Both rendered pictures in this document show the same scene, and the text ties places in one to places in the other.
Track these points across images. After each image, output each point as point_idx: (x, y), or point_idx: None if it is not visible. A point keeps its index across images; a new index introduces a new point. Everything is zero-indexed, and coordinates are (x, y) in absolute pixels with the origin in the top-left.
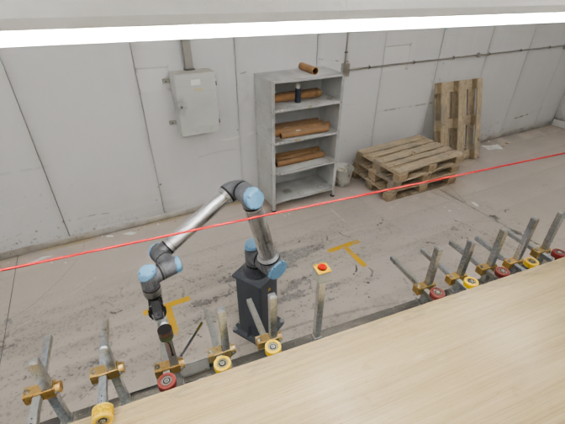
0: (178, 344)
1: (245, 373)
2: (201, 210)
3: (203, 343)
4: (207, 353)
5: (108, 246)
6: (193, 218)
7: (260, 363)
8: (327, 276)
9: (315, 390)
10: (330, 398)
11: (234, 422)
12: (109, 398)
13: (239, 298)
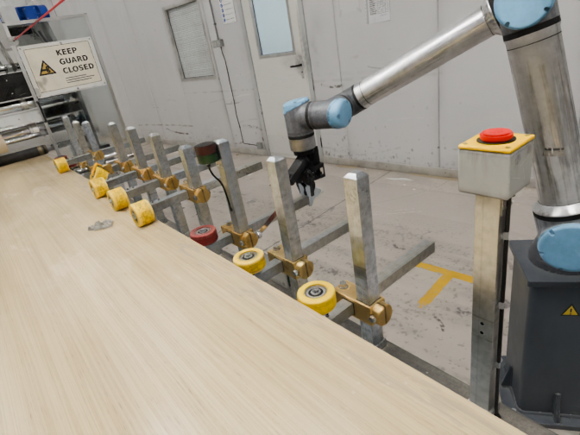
0: (410, 316)
1: (239, 285)
2: (428, 39)
3: (435, 338)
4: (425, 352)
5: None
6: (409, 51)
7: (268, 293)
8: (492, 171)
9: (230, 404)
10: None
11: (141, 312)
12: None
13: (511, 298)
